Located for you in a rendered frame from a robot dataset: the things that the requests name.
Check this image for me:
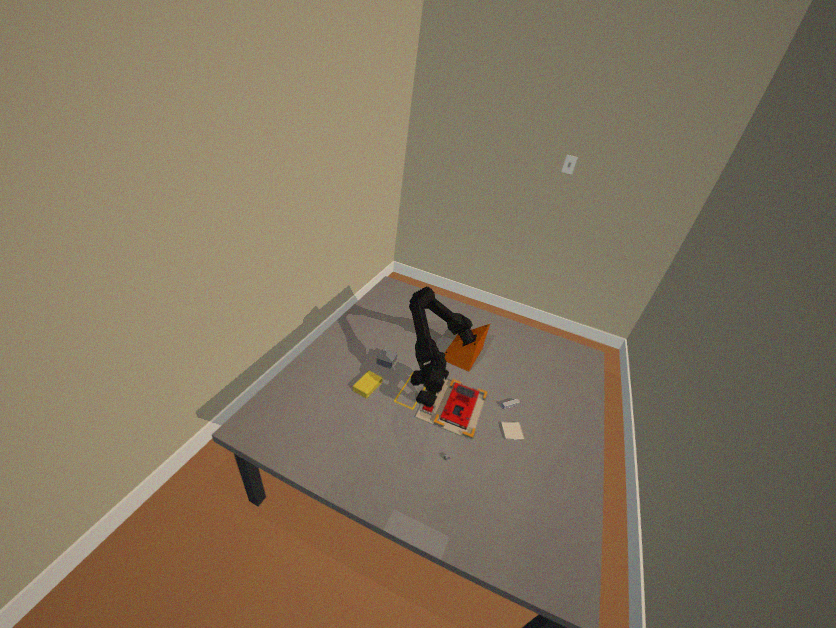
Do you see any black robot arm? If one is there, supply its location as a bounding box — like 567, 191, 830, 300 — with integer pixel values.
409, 287, 477, 393

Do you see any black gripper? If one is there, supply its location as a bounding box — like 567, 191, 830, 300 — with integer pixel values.
416, 369, 449, 407

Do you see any beige flat rectangular tile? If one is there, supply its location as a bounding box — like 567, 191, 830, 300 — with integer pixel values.
501, 422, 524, 440

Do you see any yellow rectangular block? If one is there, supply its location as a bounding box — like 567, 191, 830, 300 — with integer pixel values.
352, 371, 382, 398

